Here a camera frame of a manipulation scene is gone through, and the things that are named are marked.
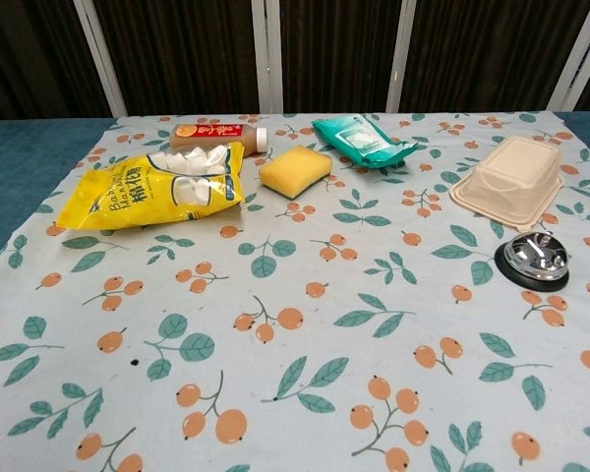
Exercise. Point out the juice bottle red orange label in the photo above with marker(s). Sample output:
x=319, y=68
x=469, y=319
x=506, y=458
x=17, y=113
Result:
x=211, y=135

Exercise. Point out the dark brown curtain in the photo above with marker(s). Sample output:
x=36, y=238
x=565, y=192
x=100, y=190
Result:
x=192, y=49

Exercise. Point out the yellow sponge green scouring pad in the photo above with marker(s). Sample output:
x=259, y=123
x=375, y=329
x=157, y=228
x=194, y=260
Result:
x=295, y=172

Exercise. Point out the beige lidded takeout container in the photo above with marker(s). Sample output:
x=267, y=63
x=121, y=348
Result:
x=511, y=179

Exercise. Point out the silver call bell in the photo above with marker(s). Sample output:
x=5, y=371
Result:
x=533, y=260

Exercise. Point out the yellow marshmallow bag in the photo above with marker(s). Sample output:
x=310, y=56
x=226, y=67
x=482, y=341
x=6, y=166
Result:
x=152, y=192

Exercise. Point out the green wet wipes pack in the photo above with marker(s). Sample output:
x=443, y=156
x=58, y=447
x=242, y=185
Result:
x=361, y=140

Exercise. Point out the fruit and leaf print tablecloth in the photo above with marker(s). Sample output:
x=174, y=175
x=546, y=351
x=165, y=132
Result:
x=295, y=319

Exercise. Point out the white metal frame bar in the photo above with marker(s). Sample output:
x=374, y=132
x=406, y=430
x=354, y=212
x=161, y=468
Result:
x=403, y=54
x=577, y=54
x=268, y=54
x=100, y=54

